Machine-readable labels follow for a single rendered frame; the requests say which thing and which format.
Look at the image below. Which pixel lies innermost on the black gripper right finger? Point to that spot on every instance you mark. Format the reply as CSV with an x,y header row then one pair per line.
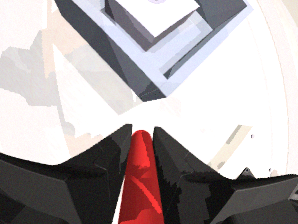
x,y
191,192

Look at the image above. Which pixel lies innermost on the red peg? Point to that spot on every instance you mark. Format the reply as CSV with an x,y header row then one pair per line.
x,y
140,201

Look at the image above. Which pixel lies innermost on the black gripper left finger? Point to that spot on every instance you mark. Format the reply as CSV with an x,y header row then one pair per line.
x,y
82,190

